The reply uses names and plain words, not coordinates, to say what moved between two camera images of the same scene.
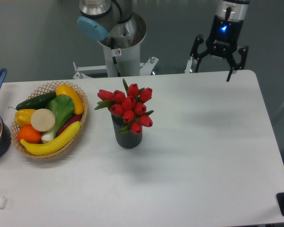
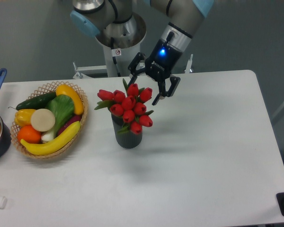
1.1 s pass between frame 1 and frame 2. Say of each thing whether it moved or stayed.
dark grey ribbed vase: stayed
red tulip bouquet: stayed
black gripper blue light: moved
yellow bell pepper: stayed
